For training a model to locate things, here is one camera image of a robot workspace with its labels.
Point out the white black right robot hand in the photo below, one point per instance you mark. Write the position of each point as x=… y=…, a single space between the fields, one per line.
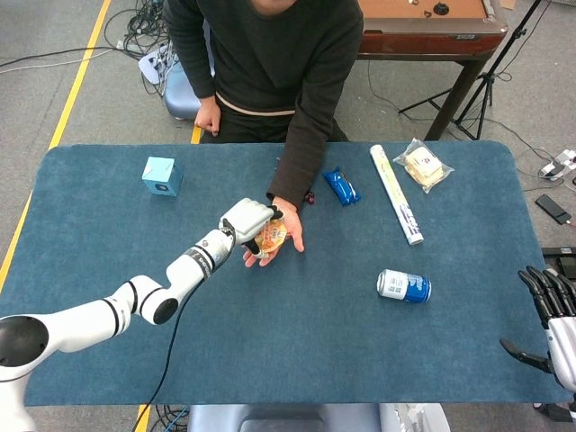
x=564 y=346

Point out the bread in clear bag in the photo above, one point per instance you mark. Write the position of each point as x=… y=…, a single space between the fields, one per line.
x=423 y=165

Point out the yellow floor tape line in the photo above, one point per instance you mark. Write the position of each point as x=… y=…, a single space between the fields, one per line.
x=74 y=85

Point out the brown pool table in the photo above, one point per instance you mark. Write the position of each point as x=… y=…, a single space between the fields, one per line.
x=432 y=36

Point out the person's dark sweater torso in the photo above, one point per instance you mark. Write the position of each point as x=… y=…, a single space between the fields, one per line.
x=279 y=54

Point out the blue table mat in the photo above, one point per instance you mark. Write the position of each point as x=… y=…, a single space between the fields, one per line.
x=315 y=337

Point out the long white paper tube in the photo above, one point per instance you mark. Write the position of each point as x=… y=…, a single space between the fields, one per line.
x=396 y=193

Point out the black tripod stand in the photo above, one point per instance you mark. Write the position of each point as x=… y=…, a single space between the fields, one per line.
x=488 y=76

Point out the black round knob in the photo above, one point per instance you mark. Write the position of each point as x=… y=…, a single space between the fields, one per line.
x=440 y=7

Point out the white power strip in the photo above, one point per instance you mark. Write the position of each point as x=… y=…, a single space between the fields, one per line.
x=150 y=65

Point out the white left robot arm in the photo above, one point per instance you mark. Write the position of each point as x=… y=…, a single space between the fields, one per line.
x=90 y=317

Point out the black floor box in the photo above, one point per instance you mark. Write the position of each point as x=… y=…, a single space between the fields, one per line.
x=560 y=257

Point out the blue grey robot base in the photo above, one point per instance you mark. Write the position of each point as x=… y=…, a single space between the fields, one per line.
x=279 y=418

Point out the person's open hand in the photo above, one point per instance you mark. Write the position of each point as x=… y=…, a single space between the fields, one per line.
x=293 y=225

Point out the light blue carton box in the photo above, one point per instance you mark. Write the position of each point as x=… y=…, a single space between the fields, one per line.
x=162 y=176

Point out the dark sleeved hanging forearm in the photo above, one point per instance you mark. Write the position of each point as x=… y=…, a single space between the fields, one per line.
x=189 y=49

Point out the blue white drink can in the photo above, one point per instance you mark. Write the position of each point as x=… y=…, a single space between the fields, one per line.
x=405 y=286

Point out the blue cookie packet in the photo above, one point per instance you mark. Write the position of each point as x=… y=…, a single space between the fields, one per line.
x=342 y=186

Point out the blue grey stool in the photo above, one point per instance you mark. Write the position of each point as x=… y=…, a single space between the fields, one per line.
x=180 y=94

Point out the black phone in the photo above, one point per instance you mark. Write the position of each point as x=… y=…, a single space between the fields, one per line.
x=552 y=209

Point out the person's clenched hand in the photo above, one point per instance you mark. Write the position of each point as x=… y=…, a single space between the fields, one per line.
x=208 y=116

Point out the white floor device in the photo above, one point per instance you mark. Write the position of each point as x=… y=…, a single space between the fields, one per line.
x=562 y=163

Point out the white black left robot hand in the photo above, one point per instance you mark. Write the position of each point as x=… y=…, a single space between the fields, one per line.
x=245 y=217

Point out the round orange snack cup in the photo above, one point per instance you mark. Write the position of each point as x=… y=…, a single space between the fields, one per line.
x=272 y=236

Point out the dark sleeved reaching forearm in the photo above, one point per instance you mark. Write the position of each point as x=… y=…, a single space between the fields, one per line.
x=301 y=157

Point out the white crumpled plastic sheet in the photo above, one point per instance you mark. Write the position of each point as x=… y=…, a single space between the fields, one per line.
x=414 y=417

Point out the small dark red object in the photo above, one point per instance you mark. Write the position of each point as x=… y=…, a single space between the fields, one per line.
x=310 y=198

